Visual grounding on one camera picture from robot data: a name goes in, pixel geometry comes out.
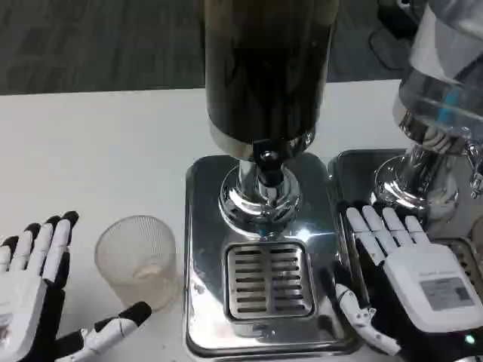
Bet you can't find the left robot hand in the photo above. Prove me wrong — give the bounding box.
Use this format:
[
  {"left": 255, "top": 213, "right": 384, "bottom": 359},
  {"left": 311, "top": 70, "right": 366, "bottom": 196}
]
[{"left": 0, "top": 210, "right": 153, "bottom": 362}]

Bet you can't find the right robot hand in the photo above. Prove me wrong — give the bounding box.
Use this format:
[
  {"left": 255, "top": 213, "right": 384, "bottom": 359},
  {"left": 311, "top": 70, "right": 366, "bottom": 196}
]
[{"left": 319, "top": 201, "right": 483, "bottom": 362}]

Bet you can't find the clear ribbed glass cup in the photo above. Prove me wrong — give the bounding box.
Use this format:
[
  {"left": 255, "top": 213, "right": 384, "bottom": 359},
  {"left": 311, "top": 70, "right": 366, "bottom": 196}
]
[{"left": 94, "top": 214, "right": 180, "bottom": 312}]

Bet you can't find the chrome dispenser tap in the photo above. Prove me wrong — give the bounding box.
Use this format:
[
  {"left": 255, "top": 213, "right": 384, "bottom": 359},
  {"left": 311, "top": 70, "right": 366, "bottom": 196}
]
[{"left": 466, "top": 141, "right": 483, "bottom": 199}]

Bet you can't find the clear drink dispenser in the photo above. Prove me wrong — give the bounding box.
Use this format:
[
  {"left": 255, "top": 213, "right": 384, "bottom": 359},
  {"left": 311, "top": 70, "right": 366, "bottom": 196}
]
[{"left": 327, "top": 0, "right": 483, "bottom": 295}]

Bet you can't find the black dispenser tap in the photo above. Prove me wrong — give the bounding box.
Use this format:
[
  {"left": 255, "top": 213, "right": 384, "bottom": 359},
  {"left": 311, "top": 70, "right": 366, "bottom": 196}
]
[{"left": 251, "top": 138, "right": 288, "bottom": 239}]

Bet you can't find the dark drink dispenser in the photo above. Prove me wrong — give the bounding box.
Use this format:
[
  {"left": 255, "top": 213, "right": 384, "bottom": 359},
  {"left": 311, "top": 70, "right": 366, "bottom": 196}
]
[{"left": 183, "top": 0, "right": 359, "bottom": 358}]

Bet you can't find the black floor object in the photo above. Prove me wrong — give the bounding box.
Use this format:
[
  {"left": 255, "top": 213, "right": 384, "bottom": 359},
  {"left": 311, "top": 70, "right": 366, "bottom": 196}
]
[{"left": 377, "top": 0, "right": 420, "bottom": 30}]

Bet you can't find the black cable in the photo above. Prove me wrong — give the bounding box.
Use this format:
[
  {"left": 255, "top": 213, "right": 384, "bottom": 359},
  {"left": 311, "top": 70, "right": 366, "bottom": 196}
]
[{"left": 368, "top": 26, "right": 412, "bottom": 71}]

